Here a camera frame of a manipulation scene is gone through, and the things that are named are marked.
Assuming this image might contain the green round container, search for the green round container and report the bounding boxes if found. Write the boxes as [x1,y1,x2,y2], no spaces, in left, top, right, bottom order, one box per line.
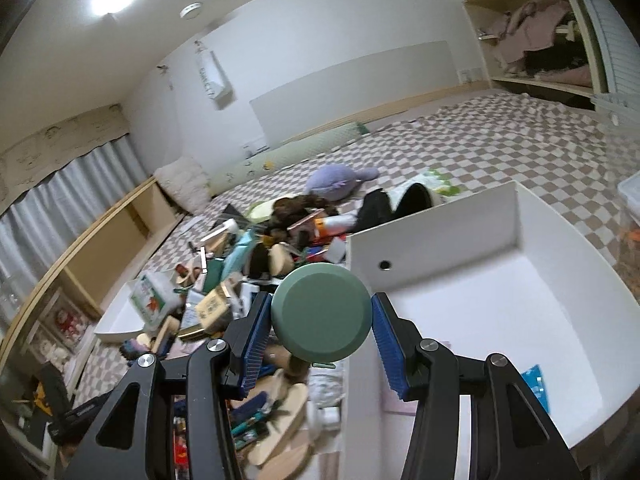
[271,263,372,364]

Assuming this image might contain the blue packet in box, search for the blue packet in box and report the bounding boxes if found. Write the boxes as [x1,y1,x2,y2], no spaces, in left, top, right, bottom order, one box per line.
[521,364,550,413]

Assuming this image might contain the white shallow tray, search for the white shallow tray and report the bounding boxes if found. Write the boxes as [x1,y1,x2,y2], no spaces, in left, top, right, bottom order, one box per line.
[94,281,144,344]

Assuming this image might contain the wooden shelf unit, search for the wooden shelf unit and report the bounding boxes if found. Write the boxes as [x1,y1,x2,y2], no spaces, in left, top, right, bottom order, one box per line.
[1,178,184,364]

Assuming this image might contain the white green wipes pack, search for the white green wipes pack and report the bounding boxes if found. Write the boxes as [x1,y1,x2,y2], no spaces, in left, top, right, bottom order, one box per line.
[129,271,182,332]

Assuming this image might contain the white storage box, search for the white storage box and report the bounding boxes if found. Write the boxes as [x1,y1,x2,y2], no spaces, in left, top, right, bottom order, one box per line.
[347,182,639,469]

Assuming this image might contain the dark green box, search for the dark green box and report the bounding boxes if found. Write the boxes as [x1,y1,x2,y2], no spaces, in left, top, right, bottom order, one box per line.
[202,258,224,295]

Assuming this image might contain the teal box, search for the teal box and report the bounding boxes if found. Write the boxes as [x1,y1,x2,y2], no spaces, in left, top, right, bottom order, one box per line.
[220,230,257,281]

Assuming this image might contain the grey curtain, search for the grey curtain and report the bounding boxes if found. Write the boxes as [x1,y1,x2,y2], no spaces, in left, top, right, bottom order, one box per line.
[0,134,150,331]

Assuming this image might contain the round wooden box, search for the round wooden box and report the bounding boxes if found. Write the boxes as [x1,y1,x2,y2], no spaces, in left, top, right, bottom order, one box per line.
[268,243,295,278]

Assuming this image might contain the white fluffy cushion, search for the white fluffy cushion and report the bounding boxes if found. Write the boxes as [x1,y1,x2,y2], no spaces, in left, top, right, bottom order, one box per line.
[153,156,212,216]

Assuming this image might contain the black garment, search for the black garment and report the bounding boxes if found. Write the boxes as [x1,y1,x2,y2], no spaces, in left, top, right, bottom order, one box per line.
[352,183,436,233]

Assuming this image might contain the green long bolster pillow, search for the green long bolster pillow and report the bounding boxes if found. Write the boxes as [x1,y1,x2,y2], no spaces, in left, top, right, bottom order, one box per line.
[209,122,370,196]

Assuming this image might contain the brown furry toy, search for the brown furry toy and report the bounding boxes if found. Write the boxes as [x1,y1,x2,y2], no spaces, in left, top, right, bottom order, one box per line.
[269,194,338,231]

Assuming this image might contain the orange white tube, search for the orange white tube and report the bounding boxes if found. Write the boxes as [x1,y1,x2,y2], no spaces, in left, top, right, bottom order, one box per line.
[314,214,357,238]

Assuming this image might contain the checkered floor mat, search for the checkered floor mat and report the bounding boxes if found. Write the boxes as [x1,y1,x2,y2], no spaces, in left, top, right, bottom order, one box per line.
[69,88,633,411]

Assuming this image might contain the purple plush toy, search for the purple plush toy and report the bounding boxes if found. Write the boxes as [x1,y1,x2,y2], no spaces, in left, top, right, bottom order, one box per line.
[305,164,380,202]

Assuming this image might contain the open closet with clothes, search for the open closet with clothes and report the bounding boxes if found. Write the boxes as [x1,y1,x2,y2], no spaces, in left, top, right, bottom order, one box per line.
[464,0,608,100]

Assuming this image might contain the smoke detector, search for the smoke detector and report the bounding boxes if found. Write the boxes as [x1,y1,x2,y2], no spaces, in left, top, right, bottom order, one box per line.
[179,2,203,20]

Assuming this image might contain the white wall air conditioner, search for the white wall air conditioner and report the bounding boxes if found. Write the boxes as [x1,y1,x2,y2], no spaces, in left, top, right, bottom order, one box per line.
[195,41,232,110]

